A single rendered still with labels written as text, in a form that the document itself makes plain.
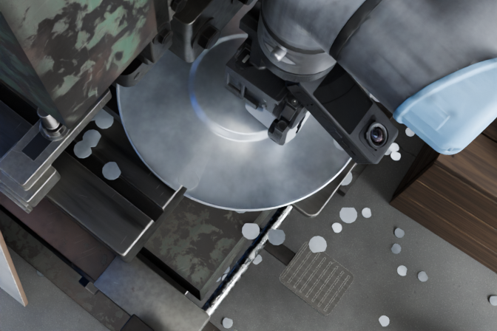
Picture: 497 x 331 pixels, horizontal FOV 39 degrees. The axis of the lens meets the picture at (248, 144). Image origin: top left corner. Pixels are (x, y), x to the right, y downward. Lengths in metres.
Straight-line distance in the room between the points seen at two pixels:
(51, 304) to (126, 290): 0.68
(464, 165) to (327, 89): 0.72
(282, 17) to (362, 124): 0.17
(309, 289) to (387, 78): 0.95
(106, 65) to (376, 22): 0.18
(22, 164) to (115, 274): 0.18
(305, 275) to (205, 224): 0.52
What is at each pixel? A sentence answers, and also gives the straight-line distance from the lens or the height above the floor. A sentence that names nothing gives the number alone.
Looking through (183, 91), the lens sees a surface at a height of 0.79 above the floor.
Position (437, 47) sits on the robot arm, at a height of 1.13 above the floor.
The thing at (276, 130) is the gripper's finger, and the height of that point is 0.89.
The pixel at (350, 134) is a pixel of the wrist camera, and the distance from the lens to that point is 0.62.
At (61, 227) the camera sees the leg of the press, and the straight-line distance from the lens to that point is 0.93.
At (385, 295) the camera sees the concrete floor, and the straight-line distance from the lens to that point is 1.57.
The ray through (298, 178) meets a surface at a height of 0.78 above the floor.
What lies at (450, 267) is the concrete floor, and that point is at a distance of 1.62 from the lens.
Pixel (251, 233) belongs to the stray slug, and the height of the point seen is 0.65.
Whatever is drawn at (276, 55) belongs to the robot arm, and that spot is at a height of 1.03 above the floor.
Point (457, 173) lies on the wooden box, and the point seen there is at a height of 0.35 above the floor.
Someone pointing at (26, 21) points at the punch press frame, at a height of 1.20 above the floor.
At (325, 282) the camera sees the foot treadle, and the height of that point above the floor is 0.16.
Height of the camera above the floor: 1.52
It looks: 72 degrees down
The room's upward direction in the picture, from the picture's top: 11 degrees clockwise
